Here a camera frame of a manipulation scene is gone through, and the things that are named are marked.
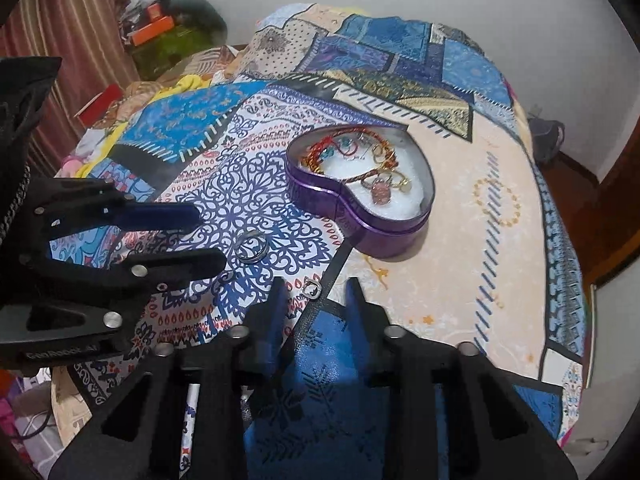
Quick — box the red braided bracelet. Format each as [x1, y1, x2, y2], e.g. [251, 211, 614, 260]
[299, 131, 352, 177]

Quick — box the green bag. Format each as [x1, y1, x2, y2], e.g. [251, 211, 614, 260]
[131, 25, 222, 82]

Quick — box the silver band ring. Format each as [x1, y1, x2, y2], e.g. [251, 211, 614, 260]
[234, 229, 267, 263]

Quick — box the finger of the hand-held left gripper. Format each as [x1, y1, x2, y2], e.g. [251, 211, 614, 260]
[22, 177, 202, 257]
[0, 248, 229, 348]

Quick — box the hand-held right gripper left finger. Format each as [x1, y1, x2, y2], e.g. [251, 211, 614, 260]
[47, 276, 294, 480]

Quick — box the gold chain bracelet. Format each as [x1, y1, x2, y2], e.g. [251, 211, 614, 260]
[345, 131, 402, 183]

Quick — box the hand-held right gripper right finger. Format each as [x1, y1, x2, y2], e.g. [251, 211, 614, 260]
[345, 276, 577, 480]

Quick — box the patchwork printed blanket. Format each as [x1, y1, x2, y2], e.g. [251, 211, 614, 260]
[50, 2, 587, 480]

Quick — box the purple heart-shaped tin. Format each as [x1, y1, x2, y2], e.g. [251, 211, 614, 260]
[283, 123, 436, 260]

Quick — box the brown striped curtain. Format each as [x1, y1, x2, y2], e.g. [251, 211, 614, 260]
[0, 0, 137, 177]

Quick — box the orange box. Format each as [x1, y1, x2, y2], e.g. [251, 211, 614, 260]
[130, 15, 176, 47]

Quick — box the red box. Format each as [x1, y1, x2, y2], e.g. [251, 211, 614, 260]
[74, 84, 124, 127]

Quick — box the dark bag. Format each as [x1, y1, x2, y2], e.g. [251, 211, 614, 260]
[529, 117, 567, 162]

